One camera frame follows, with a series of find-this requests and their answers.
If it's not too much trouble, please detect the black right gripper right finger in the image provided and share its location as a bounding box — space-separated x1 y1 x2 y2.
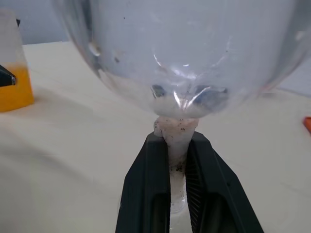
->
186 132 264 233

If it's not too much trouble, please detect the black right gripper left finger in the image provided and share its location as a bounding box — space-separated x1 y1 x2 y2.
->
115 133 172 233

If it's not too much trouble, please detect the clear bottle with orange drink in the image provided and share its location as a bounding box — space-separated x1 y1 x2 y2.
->
0 7 35 112

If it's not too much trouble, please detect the clear wine glass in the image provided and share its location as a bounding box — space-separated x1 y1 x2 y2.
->
52 0 311 229

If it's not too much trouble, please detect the orange hacksaw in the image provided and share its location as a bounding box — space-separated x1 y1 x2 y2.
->
302 116 311 134

